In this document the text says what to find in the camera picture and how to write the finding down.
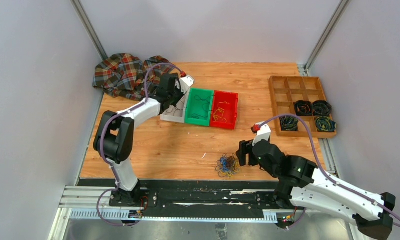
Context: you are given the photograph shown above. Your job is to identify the cable ball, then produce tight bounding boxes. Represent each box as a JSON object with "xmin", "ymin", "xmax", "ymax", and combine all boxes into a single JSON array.
[{"xmin": 215, "ymin": 153, "xmax": 240, "ymax": 178}]

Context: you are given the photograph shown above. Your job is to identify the dark purple thin cable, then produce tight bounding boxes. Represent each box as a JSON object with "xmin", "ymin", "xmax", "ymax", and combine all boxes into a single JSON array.
[{"xmin": 190, "ymin": 94, "xmax": 211, "ymax": 120}]

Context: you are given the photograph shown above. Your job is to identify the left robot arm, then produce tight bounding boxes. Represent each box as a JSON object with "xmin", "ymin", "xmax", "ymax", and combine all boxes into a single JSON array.
[{"xmin": 93, "ymin": 73, "xmax": 194, "ymax": 207}]

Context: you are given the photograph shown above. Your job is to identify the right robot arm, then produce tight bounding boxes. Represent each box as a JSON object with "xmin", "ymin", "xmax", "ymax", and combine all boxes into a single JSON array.
[{"xmin": 236, "ymin": 140, "xmax": 395, "ymax": 240}]

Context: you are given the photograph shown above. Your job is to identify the white plastic bin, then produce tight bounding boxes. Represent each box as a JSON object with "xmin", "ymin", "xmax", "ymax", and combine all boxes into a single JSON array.
[{"xmin": 160, "ymin": 92, "xmax": 189, "ymax": 124}]

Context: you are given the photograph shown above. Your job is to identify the green plastic bin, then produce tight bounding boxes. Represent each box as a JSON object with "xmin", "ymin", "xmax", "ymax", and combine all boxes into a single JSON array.
[{"xmin": 185, "ymin": 88, "xmax": 214, "ymax": 127}]

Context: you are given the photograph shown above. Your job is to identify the plaid flannel shirt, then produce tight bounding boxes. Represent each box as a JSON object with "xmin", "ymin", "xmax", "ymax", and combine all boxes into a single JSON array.
[{"xmin": 92, "ymin": 53, "xmax": 176, "ymax": 101}]

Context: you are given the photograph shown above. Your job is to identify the red plastic bin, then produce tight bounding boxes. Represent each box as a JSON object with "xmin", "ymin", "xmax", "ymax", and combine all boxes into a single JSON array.
[{"xmin": 209, "ymin": 90, "xmax": 238, "ymax": 130}]

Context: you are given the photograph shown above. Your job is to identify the wooden compartment tray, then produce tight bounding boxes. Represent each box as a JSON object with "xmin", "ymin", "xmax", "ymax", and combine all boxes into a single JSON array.
[{"xmin": 269, "ymin": 76, "xmax": 337, "ymax": 139}]

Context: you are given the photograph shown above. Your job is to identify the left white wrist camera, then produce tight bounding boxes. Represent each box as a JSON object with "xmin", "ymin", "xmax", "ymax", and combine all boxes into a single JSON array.
[{"xmin": 178, "ymin": 75, "xmax": 195, "ymax": 95}]

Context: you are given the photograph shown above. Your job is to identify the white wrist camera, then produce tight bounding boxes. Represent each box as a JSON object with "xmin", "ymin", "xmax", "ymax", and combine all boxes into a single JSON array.
[
  {"xmin": 251, "ymin": 121, "xmax": 271, "ymax": 146},
  {"xmin": 178, "ymin": 75, "xmax": 195, "ymax": 95}
]

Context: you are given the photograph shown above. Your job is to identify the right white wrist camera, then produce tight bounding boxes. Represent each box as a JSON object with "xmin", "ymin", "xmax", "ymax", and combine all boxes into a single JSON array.
[{"xmin": 251, "ymin": 121, "xmax": 271, "ymax": 146}]

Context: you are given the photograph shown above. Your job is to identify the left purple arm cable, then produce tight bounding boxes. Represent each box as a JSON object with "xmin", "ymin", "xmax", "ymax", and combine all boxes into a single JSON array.
[{"xmin": 96, "ymin": 62, "xmax": 187, "ymax": 228}]

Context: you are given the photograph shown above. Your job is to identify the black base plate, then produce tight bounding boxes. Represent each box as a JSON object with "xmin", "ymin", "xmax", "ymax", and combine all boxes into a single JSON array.
[{"xmin": 77, "ymin": 178, "xmax": 304, "ymax": 220}]

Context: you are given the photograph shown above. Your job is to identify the left aluminium corner post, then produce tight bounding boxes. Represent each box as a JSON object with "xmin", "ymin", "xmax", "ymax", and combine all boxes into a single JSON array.
[{"xmin": 70, "ymin": 0, "xmax": 108, "ymax": 60}]

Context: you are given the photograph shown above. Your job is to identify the aluminium corner post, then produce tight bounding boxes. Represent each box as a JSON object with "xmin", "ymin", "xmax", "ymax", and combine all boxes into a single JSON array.
[
  {"xmin": 70, "ymin": 0, "xmax": 108, "ymax": 60},
  {"xmin": 302, "ymin": 0, "xmax": 350, "ymax": 76}
]

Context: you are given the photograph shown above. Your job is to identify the aluminium frame rail front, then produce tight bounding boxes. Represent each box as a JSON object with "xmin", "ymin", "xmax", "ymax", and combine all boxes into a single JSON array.
[{"xmin": 47, "ymin": 186, "xmax": 369, "ymax": 240}]

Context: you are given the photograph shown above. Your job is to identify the right aluminium corner post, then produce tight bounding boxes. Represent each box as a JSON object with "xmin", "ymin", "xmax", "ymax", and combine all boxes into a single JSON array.
[{"xmin": 302, "ymin": 0, "xmax": 350, "ymax": 76}]

